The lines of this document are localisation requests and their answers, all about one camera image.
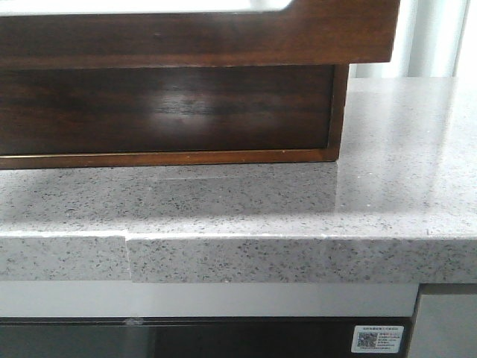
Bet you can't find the grey cabinet panel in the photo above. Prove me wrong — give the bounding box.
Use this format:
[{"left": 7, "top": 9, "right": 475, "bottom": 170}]
[{"left": 408, "top": 284, "right": 476, "bottom": 357}]

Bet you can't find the white window curtain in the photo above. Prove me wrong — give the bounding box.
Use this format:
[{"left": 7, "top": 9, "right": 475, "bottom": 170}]
[{"left": 350, "top": 1, "right": 476, "bottom": 78}]

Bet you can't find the wooden drawer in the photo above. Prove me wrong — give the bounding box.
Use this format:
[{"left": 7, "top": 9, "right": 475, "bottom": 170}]
[
  {"left": 1, "top": 1, "right": 399, "bottom": 69},
  {"left": 0, "top": 63, "right": 335, "bottom": 156}
]

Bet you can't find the black glass oven door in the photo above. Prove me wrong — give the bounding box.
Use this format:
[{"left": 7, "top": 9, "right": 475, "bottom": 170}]
[{"left": 1, "top": 317, "right": 412, "bottom": 357}]

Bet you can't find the white QR code sticker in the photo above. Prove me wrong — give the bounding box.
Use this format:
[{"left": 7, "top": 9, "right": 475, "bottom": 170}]
[{"left": 351, "top": 325, "right": 405, "bottom": 354}]

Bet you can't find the dark wooden drawer cabinet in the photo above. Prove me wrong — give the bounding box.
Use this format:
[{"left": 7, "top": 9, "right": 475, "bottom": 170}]
[{"left": 0, "top": 62, "right": 350, "bottom": 169}]

